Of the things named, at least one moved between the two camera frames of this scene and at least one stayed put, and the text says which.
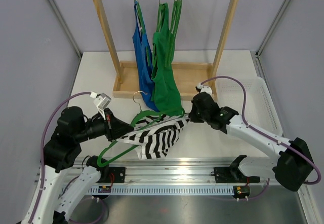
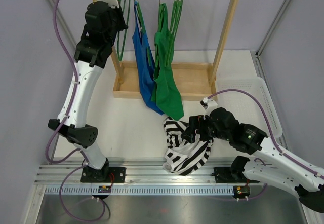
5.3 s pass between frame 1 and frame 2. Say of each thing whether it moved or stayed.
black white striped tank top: moved
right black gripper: moved
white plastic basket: stayed
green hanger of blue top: stayed
